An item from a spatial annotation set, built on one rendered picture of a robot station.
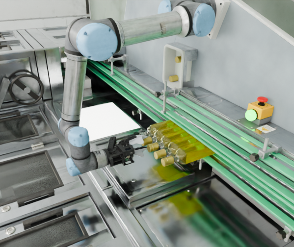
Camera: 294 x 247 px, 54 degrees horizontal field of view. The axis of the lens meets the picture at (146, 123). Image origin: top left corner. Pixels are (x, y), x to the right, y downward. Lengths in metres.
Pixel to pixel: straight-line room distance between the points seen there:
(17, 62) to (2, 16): 2.74
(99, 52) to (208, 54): 0.66
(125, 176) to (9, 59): 1.10
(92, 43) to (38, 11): 3.89
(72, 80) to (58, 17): 3.79
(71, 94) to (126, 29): 0.33
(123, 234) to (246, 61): 0.84
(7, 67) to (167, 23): 1.23
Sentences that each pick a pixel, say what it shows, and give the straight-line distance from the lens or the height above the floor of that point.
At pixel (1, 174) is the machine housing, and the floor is 1.74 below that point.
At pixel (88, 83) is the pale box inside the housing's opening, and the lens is 2.31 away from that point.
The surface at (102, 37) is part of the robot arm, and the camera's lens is 0.94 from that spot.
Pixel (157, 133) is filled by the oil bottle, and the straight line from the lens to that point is 1.32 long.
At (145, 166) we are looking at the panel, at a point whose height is 1.15.
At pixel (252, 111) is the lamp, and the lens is 1.19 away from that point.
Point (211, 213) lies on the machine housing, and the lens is 1.22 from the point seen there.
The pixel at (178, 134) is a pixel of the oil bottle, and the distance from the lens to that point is 1.32.
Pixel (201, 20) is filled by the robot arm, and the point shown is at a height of 0.97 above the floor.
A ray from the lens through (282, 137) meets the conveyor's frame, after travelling 1.16.
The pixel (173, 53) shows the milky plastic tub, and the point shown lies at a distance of 1.63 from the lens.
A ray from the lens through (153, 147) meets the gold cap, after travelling 1.25.
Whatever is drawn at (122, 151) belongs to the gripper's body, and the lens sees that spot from 1.18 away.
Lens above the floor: 1.70
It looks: 27 degrees down
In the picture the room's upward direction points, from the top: 105 degrees counter-clockwise
